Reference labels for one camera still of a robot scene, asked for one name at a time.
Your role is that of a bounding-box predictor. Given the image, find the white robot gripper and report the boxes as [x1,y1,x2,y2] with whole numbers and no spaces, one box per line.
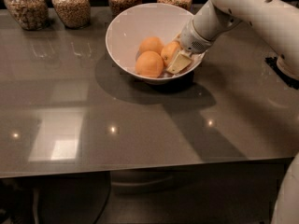
[166,20,213,75]

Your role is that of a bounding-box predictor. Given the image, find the orange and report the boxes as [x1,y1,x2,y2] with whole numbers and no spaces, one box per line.
[161,41,181,66]
[135,51,164,78]
[138,36,164,54]

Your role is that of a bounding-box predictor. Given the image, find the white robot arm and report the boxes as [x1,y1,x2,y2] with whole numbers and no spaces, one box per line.
[176,0,299,224]

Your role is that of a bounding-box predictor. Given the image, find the white ceramic bowl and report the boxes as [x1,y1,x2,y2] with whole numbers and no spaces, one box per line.
[106,3,205,85]

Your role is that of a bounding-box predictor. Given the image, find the leftmost glass grain jar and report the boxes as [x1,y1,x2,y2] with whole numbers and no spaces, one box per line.
[4,0,49,31]

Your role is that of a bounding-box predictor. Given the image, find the black wire dish rack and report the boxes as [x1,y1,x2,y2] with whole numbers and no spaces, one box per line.
[264,55,299,91]

